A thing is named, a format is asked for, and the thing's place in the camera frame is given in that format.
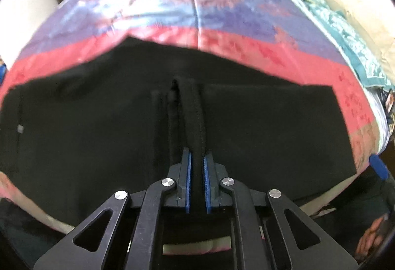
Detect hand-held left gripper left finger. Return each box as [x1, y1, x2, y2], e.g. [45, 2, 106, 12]
[33, 147, 193, 270]

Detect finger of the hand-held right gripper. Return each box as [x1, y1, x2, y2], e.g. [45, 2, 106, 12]
[369, 154, 389, 180]

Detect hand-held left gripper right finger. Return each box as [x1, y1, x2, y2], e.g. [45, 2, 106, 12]
[203, 151, 360, 270]

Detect black pants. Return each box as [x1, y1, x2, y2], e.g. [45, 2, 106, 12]
[0, 36, 363, 234]

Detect person's right hand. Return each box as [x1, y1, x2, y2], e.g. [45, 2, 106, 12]
[355, 214, 390, 263]

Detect person's legs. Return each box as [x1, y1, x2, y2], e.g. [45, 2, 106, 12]
[0, 162, 394, 270]

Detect colourful satin quilt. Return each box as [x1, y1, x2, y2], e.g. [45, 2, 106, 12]
[0, 0, 383, 255]

